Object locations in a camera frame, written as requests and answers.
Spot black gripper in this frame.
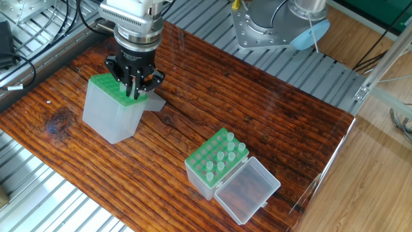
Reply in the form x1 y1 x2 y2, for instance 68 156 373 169
106 39 167 101

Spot grey cable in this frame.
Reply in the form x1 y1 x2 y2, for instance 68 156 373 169
389 106 412 140

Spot clear tip box green rack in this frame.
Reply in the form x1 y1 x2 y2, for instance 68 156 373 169
185 127 282 225

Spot glossy brown wooden board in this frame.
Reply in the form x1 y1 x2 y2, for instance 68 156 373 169
0 6 357 232

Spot black electronic box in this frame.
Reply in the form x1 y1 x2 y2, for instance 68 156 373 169
0 19 14 68

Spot silver robot mounting plate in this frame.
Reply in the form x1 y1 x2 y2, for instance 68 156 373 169
232 6 302 51

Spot clear tip box with tips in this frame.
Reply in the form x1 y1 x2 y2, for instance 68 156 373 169
82 73 167 144

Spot black cable bundle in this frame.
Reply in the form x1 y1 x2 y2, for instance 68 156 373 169
0 52 38 90

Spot aluminium frame post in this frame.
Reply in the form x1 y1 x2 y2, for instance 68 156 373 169
353 32 412 118

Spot white cable tie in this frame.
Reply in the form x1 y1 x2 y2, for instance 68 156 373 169
308 16 321 56

